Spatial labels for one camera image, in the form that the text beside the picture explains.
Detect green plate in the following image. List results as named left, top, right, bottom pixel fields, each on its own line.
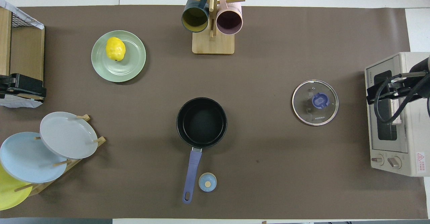
left=91, top=30, right=146, bottom=83

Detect dark wooden board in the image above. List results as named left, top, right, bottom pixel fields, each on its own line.
left=9, top=27, right=45, bottom=100

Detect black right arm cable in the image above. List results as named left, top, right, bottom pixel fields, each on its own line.
left=374, top=72, right=430, bottom=124

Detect brown table mat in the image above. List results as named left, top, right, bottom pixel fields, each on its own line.
left=0, top=5, right=430, bottom=219

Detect dark teal mug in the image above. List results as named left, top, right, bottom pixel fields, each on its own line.
left=181, top=0, right=210, bottom=33

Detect light wooden board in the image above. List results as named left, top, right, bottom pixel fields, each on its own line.
left=0, top=7, right=13, bottom=77

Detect glass lid with blue knob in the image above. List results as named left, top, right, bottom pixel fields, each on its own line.
left=292, top=80, right=339, bottom=126

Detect yellow potato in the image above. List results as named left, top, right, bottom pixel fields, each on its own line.
left=105, top=37, right=126, bottom=62

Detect wooden plate rack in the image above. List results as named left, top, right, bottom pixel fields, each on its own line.
left=13, top=114, right=106, bottom=196

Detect pink ribbed mug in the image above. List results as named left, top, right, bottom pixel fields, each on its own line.
left=216, top=0, right=243, bottom=35

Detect white crumpled cloth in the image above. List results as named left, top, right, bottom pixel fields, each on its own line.
left=0, top=95, right=43, bottom=108

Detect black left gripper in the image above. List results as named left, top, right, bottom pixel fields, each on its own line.
left=0, top=74, right=47, bottom=100

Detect light blue plate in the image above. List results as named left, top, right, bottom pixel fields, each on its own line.
left=0, top=132, right=68, bottom=183

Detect yellow plate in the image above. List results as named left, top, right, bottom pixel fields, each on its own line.
left=0, top=164, right=33, bottom=211

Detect grey plate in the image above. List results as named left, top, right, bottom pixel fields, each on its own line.
left=40, top=111, right=98, bottom=159

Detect white patterned cloth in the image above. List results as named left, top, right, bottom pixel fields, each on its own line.
left=0, top=0, right=45, bottom=30

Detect cream toaster oven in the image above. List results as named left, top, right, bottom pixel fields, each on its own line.
left=364, top=52, right=430, bottom=177

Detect wooden mug tree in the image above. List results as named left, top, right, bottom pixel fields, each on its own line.
left=180, top=0, right=246, bottom=55

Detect dark blue saucepan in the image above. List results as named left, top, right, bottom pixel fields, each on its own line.
left=176, top=97, right=228, bottom=204

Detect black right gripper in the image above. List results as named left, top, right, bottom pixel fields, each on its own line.
left=367, top=77, right=422, bottom=105

